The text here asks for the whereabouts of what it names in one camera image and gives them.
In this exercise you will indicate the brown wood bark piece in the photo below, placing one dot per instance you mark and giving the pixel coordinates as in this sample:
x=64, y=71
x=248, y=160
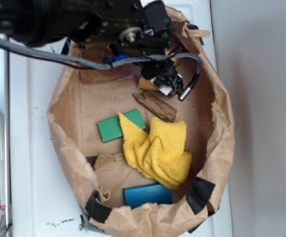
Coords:
x=157, y=106

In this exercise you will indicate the brown paper bag basin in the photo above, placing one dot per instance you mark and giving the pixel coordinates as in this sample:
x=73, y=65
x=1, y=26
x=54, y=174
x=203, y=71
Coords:
x=83, y=98

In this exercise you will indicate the black tape piece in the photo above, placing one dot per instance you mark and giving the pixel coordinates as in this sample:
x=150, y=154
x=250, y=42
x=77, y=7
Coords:
x=96, y=210
x=199, y=194
x=85, y=225

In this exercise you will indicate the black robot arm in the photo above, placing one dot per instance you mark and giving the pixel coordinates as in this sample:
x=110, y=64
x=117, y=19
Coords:
x=28, y=24

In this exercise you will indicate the green block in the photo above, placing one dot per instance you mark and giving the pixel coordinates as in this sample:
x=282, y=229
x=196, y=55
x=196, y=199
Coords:
x=110, y=128

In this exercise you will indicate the yellow microfiber cloth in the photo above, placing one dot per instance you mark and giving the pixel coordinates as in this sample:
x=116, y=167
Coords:
x=160, y=154

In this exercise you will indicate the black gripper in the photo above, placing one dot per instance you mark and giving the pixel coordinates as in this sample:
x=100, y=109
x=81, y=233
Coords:
x=135, y=34

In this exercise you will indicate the blue block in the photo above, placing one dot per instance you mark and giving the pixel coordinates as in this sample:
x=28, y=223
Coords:
x=153, y=193

